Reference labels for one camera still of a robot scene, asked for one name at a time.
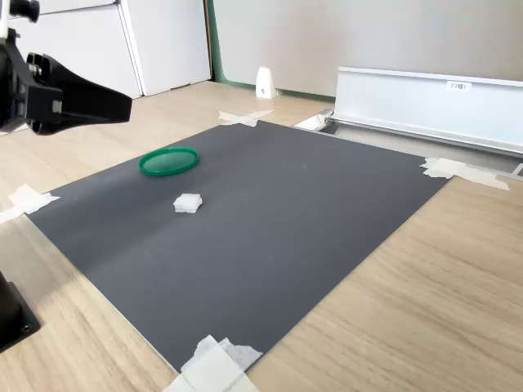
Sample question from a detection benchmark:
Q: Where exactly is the small white plastic terminal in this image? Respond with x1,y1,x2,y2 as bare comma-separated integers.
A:
172,191,204,215

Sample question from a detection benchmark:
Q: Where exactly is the round green lid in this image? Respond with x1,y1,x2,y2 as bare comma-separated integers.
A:
137,145,201,177

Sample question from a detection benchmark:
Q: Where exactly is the white tape patch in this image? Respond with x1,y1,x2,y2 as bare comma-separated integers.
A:
217,109,275,127
162,334,264,392
0,183,61,224
418,157,512,191

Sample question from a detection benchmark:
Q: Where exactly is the green partition trim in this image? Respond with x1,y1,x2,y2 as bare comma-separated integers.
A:
203,0,337,102

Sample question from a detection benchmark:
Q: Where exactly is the dark grey mat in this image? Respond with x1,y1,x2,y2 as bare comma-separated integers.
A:
27,119,455,373

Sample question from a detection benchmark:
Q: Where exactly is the grey partition panel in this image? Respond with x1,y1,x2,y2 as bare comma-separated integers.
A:
210,0,523,101

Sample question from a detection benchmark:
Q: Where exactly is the small white bracket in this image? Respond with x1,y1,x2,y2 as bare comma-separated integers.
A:
256,67,274,99

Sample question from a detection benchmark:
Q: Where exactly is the silver cable duct frame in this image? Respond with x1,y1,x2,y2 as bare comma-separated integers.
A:
292,108,523,180

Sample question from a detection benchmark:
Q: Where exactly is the silver cable duct flap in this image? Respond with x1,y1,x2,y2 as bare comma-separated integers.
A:
333,66,523,156

